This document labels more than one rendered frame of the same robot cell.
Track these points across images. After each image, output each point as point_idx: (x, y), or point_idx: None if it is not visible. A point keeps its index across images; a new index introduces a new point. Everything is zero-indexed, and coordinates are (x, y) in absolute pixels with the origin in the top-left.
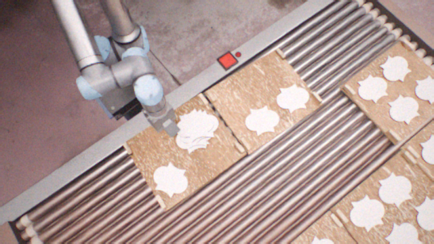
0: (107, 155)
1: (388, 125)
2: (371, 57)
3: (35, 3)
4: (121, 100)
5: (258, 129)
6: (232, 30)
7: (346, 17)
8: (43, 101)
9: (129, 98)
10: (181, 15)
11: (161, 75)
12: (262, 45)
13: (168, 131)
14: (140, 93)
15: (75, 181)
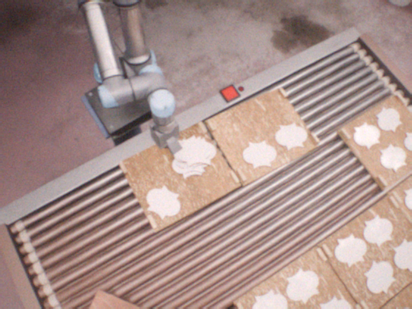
0: (101, 173)
1: (377, 171)
2: (368, 107)
3: (32, 23)
4: (120, 121)
5: (255, 162)
6: (232, 68)
7: (347, 66)
8: (26, 123)
9: (129, 119)
10: (180, 48)
11: None
12: (265, 82)
13: (171, 148)
14: (156, 104)
15: (68, 194)
